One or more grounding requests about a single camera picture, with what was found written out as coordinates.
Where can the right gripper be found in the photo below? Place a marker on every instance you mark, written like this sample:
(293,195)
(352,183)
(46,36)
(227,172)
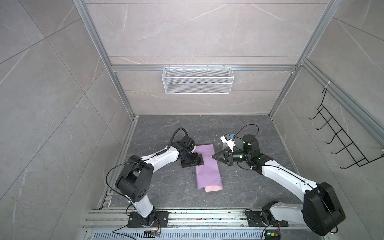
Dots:
(223,152)

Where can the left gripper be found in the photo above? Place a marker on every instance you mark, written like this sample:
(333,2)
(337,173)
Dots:
(196,161)

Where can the pink wrapping paper sheet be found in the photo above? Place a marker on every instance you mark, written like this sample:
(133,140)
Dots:
(208,175)

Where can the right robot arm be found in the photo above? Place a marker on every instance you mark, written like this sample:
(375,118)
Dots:
(320,209)

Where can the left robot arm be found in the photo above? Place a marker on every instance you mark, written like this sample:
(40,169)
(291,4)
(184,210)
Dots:
(135,178)

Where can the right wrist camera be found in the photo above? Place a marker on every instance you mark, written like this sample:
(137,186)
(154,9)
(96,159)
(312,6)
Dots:
(228,139)

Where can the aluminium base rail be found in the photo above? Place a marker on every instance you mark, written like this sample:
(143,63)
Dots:
(189,224)

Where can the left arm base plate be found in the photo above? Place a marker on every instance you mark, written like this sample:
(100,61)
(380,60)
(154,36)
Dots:
(153,220)

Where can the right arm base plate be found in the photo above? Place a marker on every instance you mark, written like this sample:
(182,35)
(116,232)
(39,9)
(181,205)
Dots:
(263,219)

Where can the white wire mesh basket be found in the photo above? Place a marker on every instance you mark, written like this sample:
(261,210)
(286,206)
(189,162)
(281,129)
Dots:
(197,80)

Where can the black wire hook rack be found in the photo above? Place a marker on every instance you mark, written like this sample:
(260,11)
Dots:
(339,133)

